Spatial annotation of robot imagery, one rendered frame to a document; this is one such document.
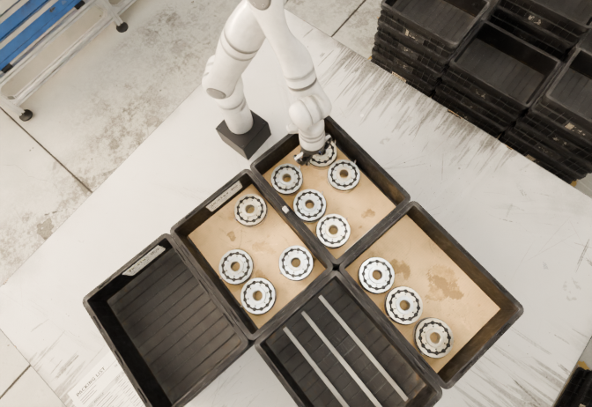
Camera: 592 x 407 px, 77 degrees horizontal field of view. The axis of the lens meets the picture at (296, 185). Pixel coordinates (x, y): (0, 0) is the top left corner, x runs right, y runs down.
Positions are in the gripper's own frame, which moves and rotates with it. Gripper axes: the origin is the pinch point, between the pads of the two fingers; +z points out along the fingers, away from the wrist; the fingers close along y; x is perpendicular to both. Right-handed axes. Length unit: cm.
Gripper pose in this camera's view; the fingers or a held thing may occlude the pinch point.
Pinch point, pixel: (313, 157)
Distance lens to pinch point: 121.8
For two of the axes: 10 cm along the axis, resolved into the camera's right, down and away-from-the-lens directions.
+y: 8.2, -5.6, 1.2
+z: 0.7, 3.1, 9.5
